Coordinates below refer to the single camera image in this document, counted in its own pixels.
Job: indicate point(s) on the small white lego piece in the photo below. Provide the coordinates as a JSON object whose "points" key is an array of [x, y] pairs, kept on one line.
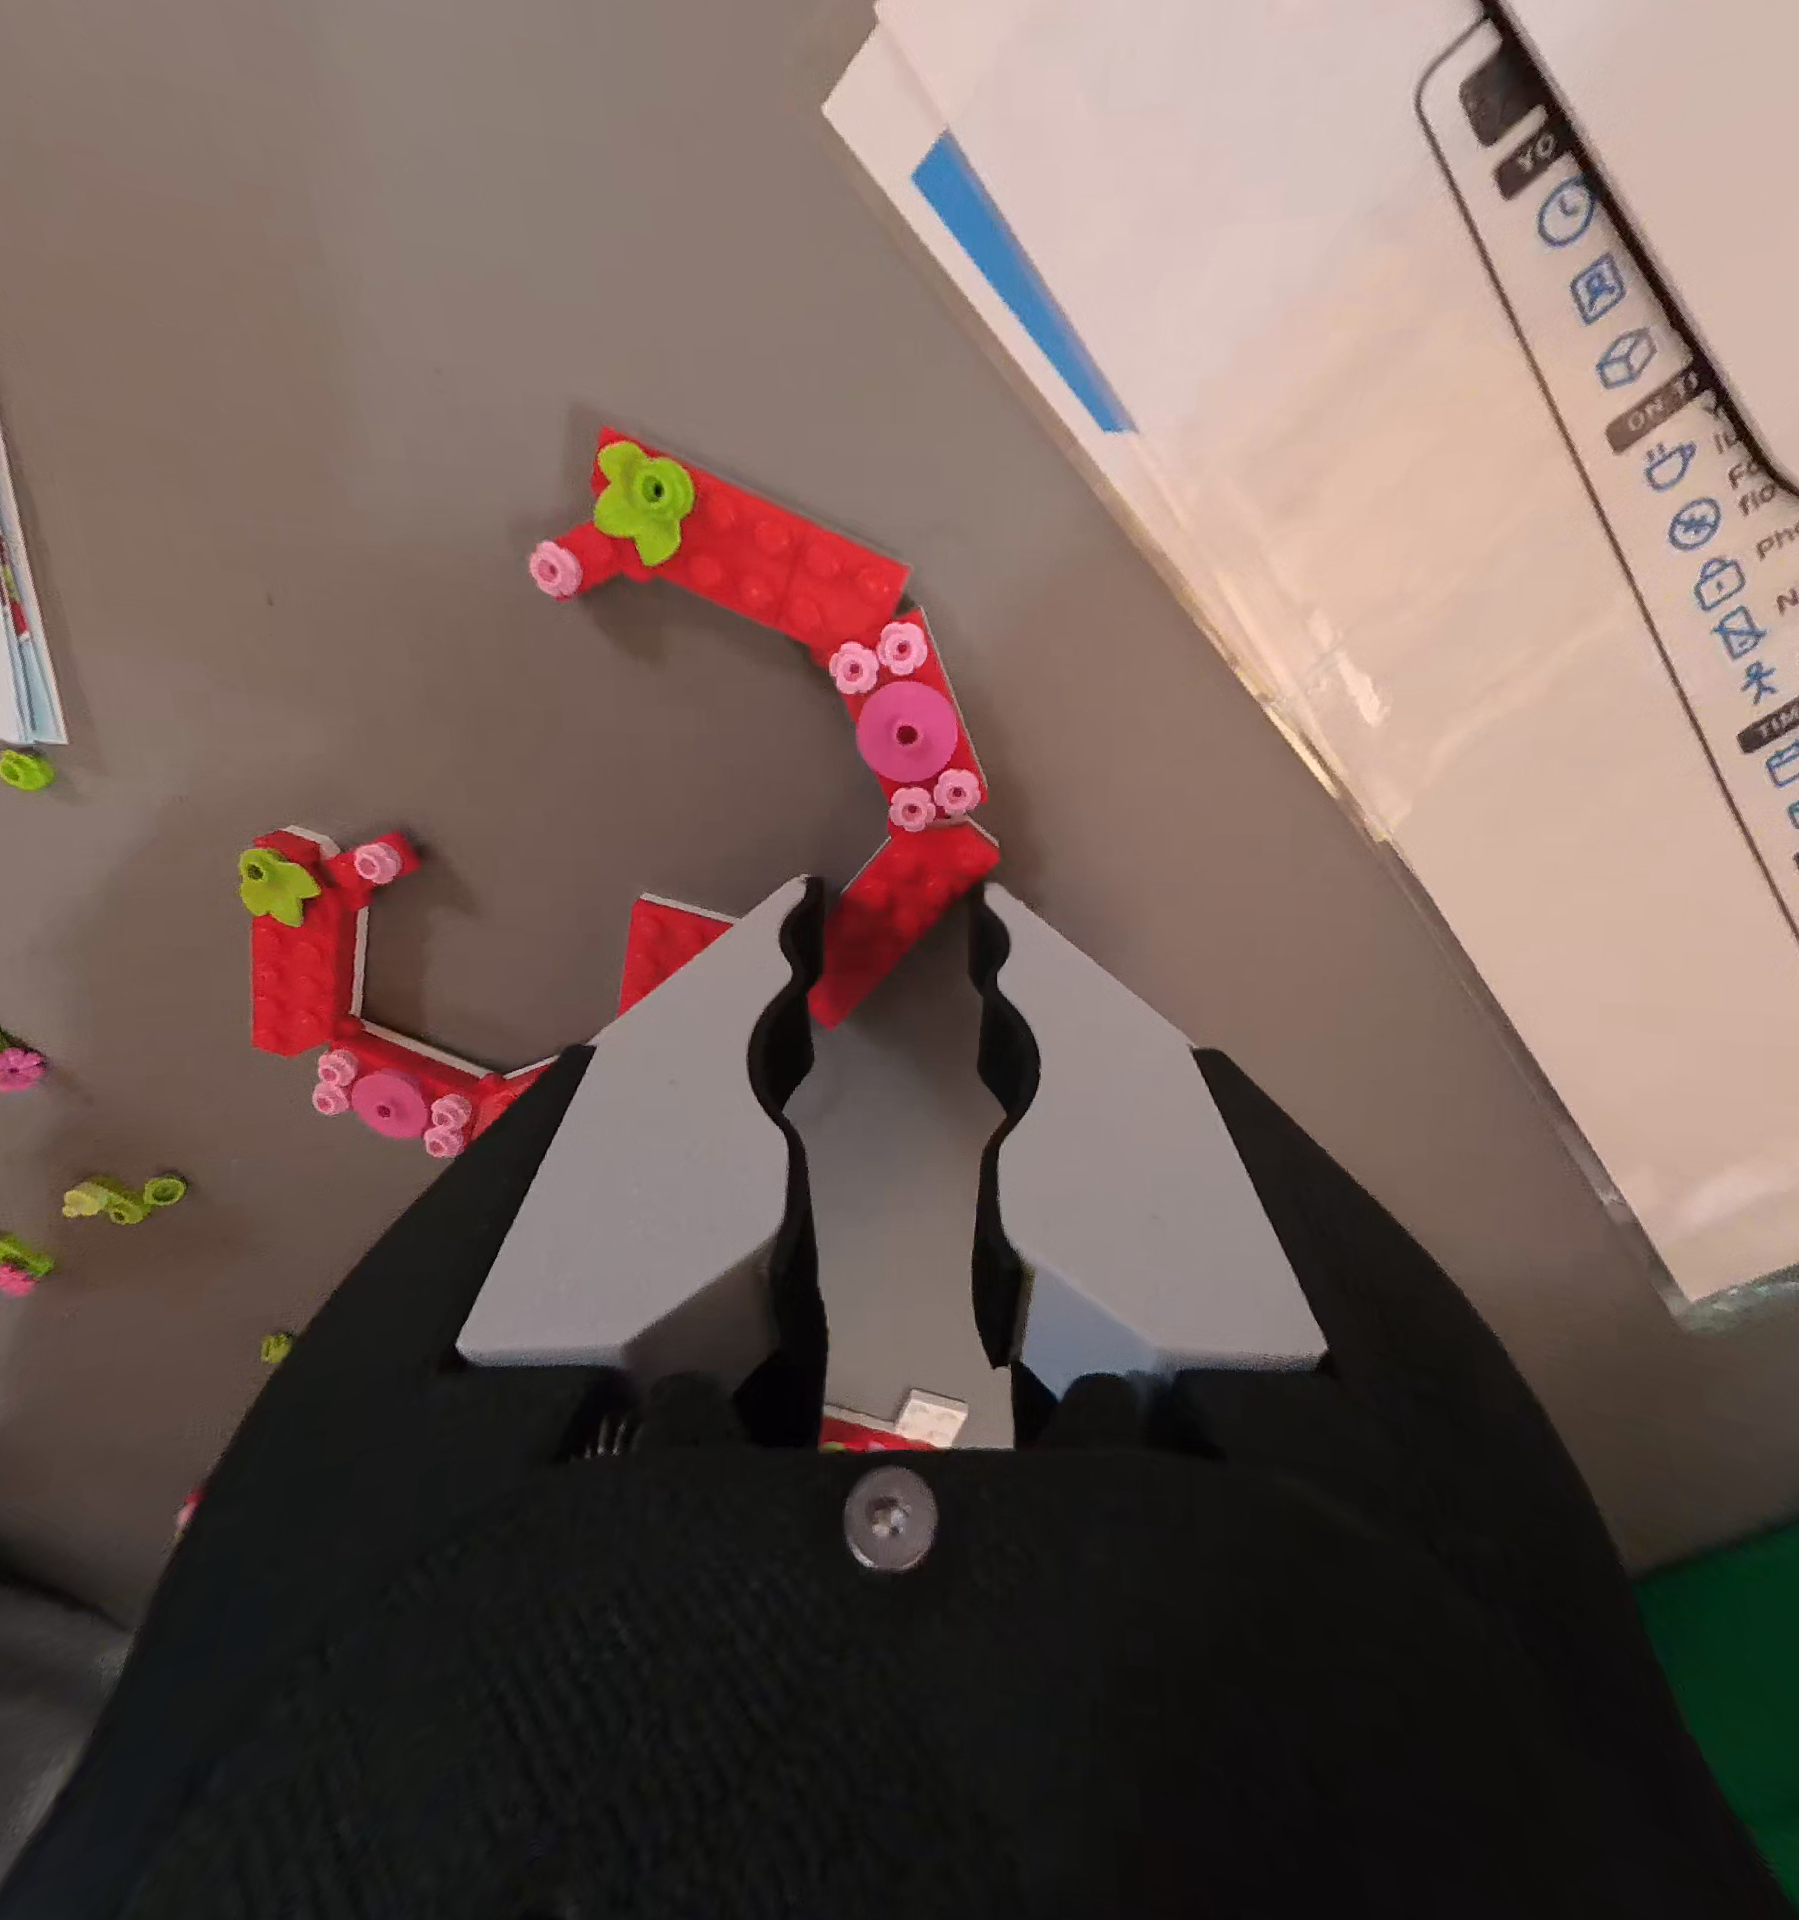
{"points": [[929, 1416]]}

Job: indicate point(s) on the red lego arc with large leaf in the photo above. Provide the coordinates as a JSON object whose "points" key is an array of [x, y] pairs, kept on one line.
{"points": [[780, 564]]}

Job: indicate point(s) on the lime lego vine piece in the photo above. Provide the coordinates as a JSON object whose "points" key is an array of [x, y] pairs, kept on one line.
{"points": [[124, 1198]]}

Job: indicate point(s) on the white sheet with blue stripe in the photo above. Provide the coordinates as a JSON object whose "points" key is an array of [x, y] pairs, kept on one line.
{"points": [[1019, 286]]}

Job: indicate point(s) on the lime round lego piece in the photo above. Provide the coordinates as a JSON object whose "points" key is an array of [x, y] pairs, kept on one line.
{"points": [[26, 770]]}

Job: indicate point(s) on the red lego arc with white edge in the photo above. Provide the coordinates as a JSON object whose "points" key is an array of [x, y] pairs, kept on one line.
{"points": [[292, 976]]}

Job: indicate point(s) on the laminated instruction sheet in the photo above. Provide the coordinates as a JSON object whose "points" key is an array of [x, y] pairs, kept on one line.
{"points": [[1364, 525]]}

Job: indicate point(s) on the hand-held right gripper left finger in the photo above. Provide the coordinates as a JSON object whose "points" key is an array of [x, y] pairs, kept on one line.
{"points": [[644, 1185]]}

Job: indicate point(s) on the green plastic bin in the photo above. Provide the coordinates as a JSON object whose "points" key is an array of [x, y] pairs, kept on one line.
{"points": [[1769, 1679]]}

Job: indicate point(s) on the white rounded panel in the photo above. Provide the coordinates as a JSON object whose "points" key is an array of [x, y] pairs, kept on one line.
{"points": [[1711, 179]]}

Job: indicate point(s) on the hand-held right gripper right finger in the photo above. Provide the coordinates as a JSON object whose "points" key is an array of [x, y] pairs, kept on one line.
{"points": [[1139, 1200]]}

